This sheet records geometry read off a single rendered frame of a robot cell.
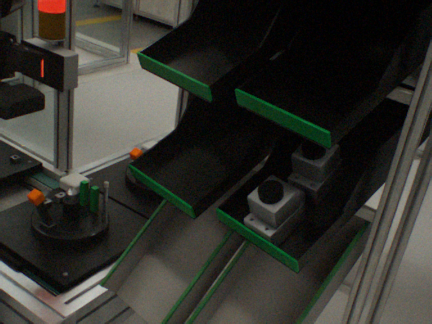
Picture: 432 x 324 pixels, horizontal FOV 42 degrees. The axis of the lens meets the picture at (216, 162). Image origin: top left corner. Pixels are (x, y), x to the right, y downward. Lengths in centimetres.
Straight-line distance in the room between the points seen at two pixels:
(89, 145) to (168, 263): 80
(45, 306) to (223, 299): 28
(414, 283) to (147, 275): 65
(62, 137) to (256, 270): 58
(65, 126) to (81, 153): 35
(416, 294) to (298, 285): 52
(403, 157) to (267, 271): 26
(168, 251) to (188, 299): 10
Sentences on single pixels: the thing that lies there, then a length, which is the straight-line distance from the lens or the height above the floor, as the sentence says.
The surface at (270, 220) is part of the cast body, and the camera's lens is 65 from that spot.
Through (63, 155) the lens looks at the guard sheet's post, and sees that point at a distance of 125.
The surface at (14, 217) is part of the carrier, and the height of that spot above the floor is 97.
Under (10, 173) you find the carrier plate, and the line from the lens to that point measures 125.
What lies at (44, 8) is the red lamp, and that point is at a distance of 112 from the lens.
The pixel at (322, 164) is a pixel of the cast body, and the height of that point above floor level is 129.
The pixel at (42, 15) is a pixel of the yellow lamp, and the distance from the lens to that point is 112.
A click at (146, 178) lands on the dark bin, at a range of 76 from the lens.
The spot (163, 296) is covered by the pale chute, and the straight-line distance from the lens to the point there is 85.
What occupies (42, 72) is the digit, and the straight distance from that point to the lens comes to 115.
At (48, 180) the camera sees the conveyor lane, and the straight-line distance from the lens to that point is 126.
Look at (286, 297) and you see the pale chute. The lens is 80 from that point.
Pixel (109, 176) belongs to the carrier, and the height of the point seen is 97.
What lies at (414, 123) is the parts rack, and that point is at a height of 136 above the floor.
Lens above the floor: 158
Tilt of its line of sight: 27 degrees down
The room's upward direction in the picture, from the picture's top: 9 degrees clockwise
